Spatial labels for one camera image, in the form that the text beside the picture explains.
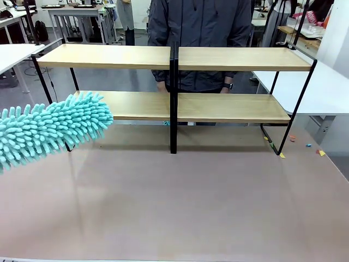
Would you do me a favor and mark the person's right forearm dark sleeve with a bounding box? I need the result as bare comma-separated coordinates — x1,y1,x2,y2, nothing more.
147,24,167,82

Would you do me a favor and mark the grey metal desk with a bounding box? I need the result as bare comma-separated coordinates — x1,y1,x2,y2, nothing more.
40,4,117,44

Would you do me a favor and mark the pink bag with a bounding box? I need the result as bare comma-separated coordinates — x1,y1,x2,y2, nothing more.
305,10,318,25

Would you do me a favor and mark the bystander in grey trousers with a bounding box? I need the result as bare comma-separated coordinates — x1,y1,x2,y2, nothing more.
261,0,291,47

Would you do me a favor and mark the white side table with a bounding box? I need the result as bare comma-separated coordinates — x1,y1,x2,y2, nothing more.
252,58,349,145
0,43,46,95

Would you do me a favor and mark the person in dark jacket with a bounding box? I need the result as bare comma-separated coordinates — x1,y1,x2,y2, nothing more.
147,0,253,94

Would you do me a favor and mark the black backpack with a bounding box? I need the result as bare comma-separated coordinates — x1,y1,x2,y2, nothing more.
34,20,49,41

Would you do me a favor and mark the person's left forearm dark sleeve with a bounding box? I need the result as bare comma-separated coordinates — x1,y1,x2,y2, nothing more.
223,24,253,85

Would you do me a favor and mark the wooden workbench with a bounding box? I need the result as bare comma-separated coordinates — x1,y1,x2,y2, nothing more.
277,26,321,50

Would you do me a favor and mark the bystander in grey apron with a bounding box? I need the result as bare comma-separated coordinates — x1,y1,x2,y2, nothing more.
116,0,136,46

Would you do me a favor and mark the black clamp pole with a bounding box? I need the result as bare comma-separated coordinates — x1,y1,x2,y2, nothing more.
288,0,311,51
24,0,46,46

